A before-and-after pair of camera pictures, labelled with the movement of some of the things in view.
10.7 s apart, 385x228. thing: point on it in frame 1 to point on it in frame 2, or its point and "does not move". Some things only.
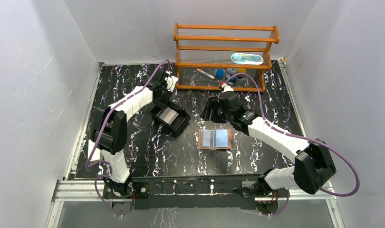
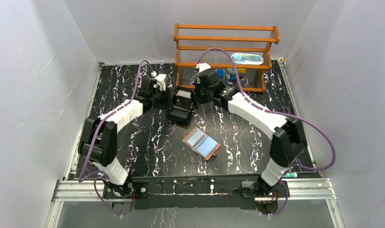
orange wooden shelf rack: x=209 y=56 does not move
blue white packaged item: x=246 y=59 does not move
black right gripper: x=205 y=115 to x=197 y=98
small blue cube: x=219 y=73 does not move
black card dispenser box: x=177 y=125 to x=181 y=106
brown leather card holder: x=213 y=139 to x=204 y=145
